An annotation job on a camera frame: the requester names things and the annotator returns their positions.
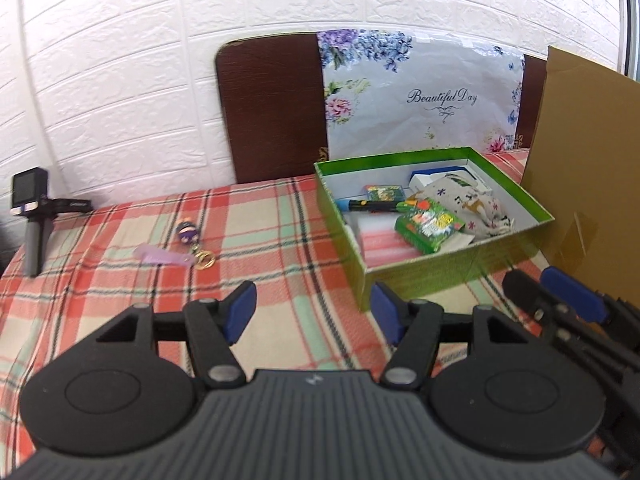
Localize black green marker pen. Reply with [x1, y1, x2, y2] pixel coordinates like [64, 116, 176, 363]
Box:
[335, 198, 400, 212]

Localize green cardboard storage box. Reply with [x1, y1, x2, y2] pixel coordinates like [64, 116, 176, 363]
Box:
[314, 148, 554, 311]

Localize dark brown headboard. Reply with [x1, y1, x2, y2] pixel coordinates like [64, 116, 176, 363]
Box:
[214, 26, 547, 183]

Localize green card game box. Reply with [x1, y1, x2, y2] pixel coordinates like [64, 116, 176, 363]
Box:
[395, 200, 475, 255]

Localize brown cardboard panel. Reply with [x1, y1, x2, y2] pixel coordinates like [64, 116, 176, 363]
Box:
[522, 48, 639, 304]

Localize white blue device box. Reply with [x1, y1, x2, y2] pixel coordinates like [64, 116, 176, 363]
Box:
[408, 166, 491, 193]

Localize purple doll keychain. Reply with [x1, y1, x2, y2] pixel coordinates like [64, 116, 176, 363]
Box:
[134, 218, 216, 270]

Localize black camera on tripod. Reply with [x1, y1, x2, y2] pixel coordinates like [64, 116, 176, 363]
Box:
[10, 167, 93, 278]

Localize floral drawstring fabric pouch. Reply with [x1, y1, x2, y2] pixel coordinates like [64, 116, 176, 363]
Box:
[411, 178, 514, 240]

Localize red plaid bed blanket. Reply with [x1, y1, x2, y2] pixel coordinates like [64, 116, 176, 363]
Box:
[0, 147, 557, 466]

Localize blue red card box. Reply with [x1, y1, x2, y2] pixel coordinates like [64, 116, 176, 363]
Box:
[364, 184, 406, 202]

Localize pink zip bag pack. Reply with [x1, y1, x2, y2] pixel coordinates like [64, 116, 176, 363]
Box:
[345, 212, 423, 268]

